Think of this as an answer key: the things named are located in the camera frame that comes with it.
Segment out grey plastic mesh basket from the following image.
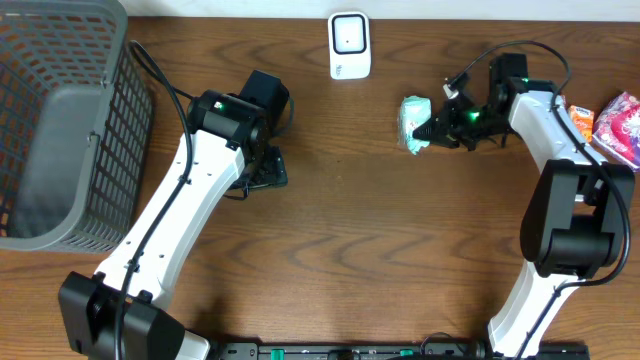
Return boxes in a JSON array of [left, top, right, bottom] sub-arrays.
[[1, 1, 153, 253]]

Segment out mint green wipes packet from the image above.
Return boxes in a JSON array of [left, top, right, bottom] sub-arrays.
[[397, 95, 432, 155]]

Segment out purple pink floral pack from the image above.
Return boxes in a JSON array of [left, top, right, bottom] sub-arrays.
[[593, 92, 639, 172]]

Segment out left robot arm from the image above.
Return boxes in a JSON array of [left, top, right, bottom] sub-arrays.
[[58, 70, 293, 359]]

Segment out small orange carton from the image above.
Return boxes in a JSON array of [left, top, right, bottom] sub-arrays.
[[568, 105, 595, 143]]

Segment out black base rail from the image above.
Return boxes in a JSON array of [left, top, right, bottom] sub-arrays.
[[209, 341, 591, 360]]

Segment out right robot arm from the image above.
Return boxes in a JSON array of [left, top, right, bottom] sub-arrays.
[[413, 53, 635, 359]]

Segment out white barcode scanner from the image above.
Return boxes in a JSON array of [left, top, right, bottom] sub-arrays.
[[327, 11, 372, 80]]

